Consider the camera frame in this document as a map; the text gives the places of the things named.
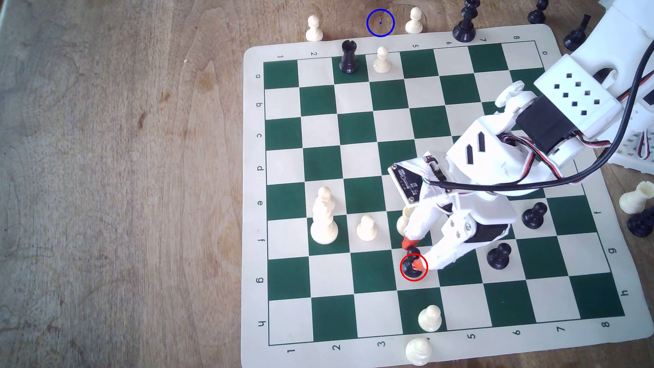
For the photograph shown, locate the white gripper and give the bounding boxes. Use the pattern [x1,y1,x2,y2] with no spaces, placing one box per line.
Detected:
[402,113,560,272]

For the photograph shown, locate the black pawn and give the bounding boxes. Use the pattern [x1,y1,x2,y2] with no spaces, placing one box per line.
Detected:
[521,202,548,230]
[486,243,512,271]
[527,0,550,25]
[401,248,427,280]

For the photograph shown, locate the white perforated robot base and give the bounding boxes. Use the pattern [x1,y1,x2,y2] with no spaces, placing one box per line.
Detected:
[605,128,654,175]

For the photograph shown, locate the green white chess board mat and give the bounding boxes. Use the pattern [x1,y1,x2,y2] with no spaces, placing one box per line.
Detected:
[240,23,654,365]

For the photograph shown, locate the black chess piece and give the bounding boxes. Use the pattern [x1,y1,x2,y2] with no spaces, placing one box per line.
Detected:
[627,207,654,238]

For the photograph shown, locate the white rook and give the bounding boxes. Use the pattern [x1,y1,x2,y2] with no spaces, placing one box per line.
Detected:
[619,181,654,215]
[396,204,416,238]

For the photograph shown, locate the white king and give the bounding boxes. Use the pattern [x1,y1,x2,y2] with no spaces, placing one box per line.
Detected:
[310,199,339,245]

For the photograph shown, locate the black rook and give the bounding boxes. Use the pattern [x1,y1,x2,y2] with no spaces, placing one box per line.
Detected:
[339,40,359,74]

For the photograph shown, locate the black queen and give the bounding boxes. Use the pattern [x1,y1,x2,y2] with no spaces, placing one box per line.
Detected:
[452,0,481,43]

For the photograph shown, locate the black bishop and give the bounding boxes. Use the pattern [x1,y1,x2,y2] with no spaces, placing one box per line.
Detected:
[563,14,592,52]

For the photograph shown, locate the red white servo wire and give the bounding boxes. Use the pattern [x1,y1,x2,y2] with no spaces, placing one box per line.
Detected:
[635,129,653,160]

